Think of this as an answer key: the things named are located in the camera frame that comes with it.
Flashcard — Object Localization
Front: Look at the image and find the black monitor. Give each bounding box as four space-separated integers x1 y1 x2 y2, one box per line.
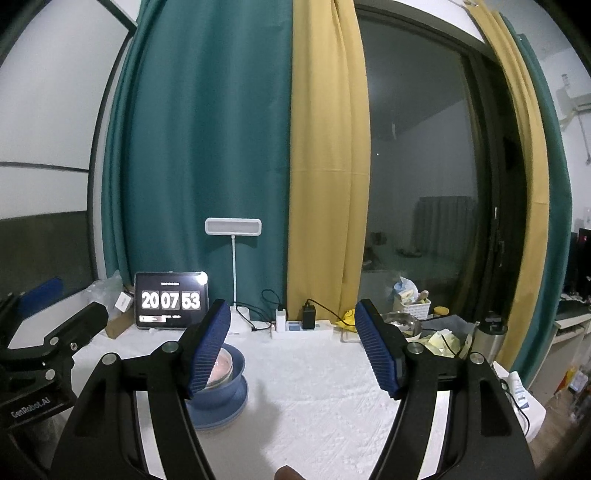
567 226 591 296

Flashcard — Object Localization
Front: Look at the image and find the white air conditioner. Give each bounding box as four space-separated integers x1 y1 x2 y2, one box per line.
556 88 591 118

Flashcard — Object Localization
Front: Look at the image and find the narrow yellow curtain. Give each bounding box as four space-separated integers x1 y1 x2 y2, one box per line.
466 0 551 370

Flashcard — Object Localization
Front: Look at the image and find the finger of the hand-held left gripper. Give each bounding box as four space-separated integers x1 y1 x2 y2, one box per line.
0 276 64 343
0 302 110 378

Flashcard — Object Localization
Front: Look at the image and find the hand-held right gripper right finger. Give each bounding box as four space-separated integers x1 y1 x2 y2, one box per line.
353 298 536 480

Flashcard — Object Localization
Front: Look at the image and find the white tube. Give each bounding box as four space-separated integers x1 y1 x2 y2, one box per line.
507 370 530 410

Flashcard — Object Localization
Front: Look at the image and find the black looped cable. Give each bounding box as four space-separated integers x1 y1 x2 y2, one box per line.
235 288 284 333

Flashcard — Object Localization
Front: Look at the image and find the large blue bowl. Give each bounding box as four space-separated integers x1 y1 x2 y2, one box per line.
185 344 248 412

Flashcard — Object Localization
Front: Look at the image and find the wide teal curtain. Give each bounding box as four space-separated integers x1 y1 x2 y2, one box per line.
102 0 297 324

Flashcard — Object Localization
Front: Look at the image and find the dark cloth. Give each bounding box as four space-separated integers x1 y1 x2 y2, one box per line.
424 314 477 334

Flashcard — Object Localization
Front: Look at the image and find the blue plate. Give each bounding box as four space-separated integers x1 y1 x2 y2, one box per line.
187 376 250 433

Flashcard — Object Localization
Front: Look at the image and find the cardboard box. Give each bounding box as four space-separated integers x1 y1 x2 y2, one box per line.
105 313 137 339

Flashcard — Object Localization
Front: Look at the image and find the white desk lamp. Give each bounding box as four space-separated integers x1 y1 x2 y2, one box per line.
205 217 263 334

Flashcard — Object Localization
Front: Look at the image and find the white basket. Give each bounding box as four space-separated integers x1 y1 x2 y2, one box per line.
393 298 431 320

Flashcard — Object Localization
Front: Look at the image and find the white side table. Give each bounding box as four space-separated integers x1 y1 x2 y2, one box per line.
549 295 591 365

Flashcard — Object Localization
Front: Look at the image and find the stainless steel tumbler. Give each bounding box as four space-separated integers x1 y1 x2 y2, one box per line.
472 314 509 366

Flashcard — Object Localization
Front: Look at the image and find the black charger cable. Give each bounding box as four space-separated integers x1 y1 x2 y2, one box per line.
305 297 348 325

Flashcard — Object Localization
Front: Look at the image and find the black phone cable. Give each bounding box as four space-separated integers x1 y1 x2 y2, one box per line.
443 332 532 437

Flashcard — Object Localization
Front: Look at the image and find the glass sliding door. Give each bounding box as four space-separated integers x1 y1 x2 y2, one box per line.
355 4 509 319

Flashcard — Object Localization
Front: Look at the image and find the clear plastic bag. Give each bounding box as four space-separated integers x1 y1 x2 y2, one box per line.
87 271 136 306

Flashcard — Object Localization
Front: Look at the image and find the narrow teal curtain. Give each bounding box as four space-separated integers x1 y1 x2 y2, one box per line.
501 14 574 398

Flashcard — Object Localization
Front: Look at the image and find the white power strip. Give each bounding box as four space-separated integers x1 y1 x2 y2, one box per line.
271 318 334 341

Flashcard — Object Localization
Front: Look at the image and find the pink strawberry print bowl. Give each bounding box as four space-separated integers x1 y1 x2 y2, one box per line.
204 348 234 386

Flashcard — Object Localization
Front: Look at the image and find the tablet with clock display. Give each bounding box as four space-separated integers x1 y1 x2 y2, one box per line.
134 271 210 330

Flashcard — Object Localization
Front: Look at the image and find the wide yellow curtain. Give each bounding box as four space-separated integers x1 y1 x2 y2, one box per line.
288 0 371 325

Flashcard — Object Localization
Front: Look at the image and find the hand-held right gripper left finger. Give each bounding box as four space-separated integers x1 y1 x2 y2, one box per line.
51 298 232 480

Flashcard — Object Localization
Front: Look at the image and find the yellow tissue box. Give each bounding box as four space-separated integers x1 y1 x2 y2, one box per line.
419 329 463 359

